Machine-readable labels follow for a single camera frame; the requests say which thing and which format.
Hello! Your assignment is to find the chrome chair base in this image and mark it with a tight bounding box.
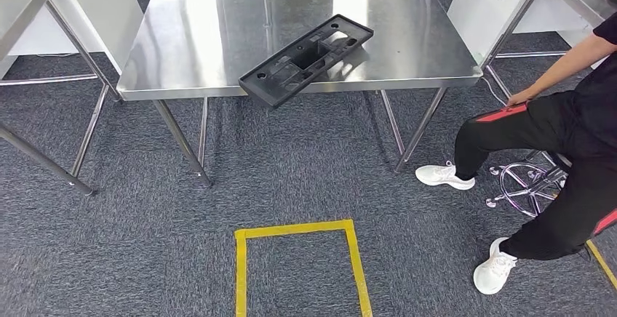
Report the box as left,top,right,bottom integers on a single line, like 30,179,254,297
485,150,573,220

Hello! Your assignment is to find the person's hand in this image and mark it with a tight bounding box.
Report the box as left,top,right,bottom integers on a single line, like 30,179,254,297
506,88,537,108

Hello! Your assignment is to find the yellow floor tape square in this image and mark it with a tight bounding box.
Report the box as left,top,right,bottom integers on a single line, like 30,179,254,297
234,219,373,317

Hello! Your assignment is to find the white panel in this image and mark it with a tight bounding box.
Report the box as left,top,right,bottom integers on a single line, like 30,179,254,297
0,0,146,74
447,0,594,68

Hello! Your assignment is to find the stainless steel workbench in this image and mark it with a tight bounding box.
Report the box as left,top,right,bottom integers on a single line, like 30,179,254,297
116,0,483,188

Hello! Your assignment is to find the person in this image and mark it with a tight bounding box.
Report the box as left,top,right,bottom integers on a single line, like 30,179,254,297
415,11,617,297

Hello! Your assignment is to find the black plastic plate bracket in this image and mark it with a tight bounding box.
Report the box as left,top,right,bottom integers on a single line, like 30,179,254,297
238,14,375,110

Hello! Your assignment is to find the yellow floor tape line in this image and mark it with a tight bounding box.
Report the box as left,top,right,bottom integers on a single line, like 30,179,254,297
585,239,617,291

